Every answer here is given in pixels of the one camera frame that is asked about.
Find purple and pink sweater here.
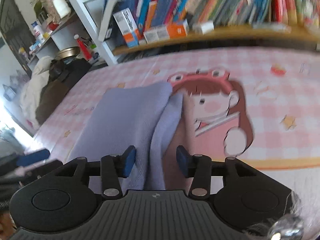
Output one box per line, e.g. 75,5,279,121
68,81,195,191

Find cream white garment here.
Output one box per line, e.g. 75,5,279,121
20,56,53,130

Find brown garment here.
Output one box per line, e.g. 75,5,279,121
35,78,73,126

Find pink cartoon table mat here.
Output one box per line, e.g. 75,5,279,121
35,48,319,238

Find red tassel ornament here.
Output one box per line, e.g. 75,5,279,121
74,34,92,61

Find brass bowl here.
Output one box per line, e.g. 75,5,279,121
55,47,80,60

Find lying white orange box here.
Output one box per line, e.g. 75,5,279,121
144,20,189,43

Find white charger block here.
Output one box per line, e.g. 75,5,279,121
192,21,214,35

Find upright white orange box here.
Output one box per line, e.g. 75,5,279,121
113,8,140,47

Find wooden bookshelf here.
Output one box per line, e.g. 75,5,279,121
31,0,319,64

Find white leaning book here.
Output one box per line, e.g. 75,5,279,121
98,0,117,42

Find row of colourful books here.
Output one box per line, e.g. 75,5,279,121
113,0,270,33

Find red dictionary books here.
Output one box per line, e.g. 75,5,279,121
271,0,319,29

